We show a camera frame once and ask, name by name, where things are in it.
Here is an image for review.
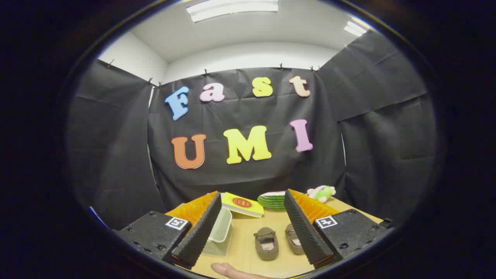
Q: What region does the light green fabric storage box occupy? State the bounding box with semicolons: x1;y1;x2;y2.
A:
201;207;233;257

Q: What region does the pink and green plush toy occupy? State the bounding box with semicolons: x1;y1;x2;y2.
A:
307;185;336;203

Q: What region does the large ceiling light panel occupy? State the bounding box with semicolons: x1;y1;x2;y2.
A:
186;0;279;23

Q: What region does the yellow book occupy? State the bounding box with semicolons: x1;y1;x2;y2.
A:
221;192;265;218

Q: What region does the small ceiling light panel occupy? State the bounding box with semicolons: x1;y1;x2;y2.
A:
344;20;368;37

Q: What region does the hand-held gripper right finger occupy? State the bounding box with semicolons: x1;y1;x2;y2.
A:
284;189;394;270

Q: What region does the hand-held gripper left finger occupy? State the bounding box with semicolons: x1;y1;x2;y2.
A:
114;191;222;270

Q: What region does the brown fuzzy shoe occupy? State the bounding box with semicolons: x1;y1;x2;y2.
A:
285;223;305;255
254;227;279;260

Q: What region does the watermelon slice plush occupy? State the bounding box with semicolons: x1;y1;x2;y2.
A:
257;191;287;211

